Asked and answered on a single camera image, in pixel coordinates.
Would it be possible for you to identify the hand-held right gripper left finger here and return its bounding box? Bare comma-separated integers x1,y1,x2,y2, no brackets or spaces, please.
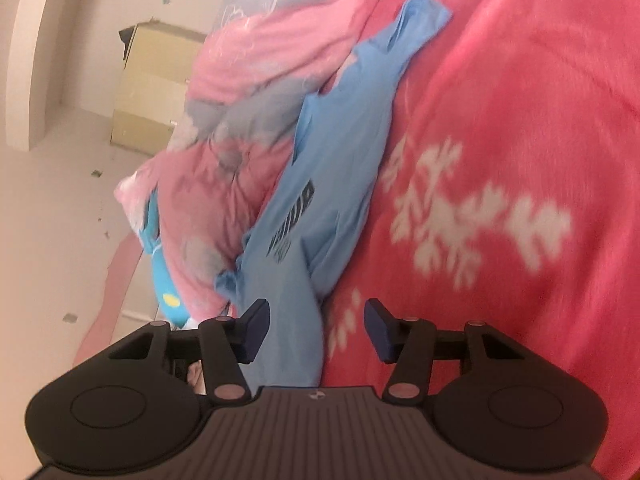
107,298,271,404

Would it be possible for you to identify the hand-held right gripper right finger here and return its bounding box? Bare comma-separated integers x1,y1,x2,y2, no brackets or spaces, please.
364,298,526,405

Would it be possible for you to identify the blue printed t-shirt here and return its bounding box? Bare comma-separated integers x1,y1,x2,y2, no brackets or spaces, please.
215,0,453,386

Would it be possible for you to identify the blue printed bedding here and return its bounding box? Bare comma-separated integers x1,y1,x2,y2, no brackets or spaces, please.
137,187,191,331

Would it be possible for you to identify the pink and cream headboard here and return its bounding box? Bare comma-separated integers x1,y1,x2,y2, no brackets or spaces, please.
72,232,161,368

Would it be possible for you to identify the cream wardrobe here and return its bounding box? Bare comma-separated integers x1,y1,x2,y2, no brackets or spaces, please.
109,21,207,157

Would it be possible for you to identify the red floral blanket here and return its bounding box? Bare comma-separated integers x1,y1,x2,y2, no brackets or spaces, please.
320,0,640,480

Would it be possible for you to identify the pink floral quilt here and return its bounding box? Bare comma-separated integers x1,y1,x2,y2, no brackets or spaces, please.
114,0,401,321

